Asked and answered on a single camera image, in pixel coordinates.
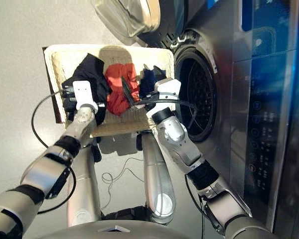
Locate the black garment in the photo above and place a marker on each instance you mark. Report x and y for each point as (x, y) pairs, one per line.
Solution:
(89, 69)

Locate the navy blue garment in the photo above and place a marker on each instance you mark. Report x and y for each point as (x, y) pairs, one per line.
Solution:
(147, 84)

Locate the round washing machine door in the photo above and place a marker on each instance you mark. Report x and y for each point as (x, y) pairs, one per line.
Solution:
(129, 15)

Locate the pale woven basket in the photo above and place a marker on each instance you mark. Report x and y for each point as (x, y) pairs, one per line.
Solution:
(129, 122)

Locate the orange garment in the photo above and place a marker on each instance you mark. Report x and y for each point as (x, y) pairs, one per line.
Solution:
(117, 99)

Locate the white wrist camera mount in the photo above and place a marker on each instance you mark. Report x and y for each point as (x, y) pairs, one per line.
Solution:
(169, 87)
(82, 94)

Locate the washing machine drum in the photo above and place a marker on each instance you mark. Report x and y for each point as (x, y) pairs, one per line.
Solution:
(201, 82)

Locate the dark brown basket stand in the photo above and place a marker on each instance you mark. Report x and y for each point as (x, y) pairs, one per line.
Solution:
(57, 112)

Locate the silver robot torso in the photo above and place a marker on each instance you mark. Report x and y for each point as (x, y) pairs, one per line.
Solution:
(114, 231)

